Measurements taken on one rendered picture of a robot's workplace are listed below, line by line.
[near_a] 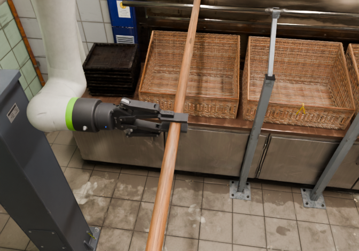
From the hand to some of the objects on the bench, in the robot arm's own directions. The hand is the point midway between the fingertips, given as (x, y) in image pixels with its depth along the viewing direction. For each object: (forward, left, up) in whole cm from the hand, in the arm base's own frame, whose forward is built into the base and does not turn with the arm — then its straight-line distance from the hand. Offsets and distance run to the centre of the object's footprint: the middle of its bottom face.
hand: (174, 122), depth 77 cm
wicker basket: (+3, +90, -62) cm, 109 cm away
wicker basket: (+63, +86, -62) cm, 123 cm away
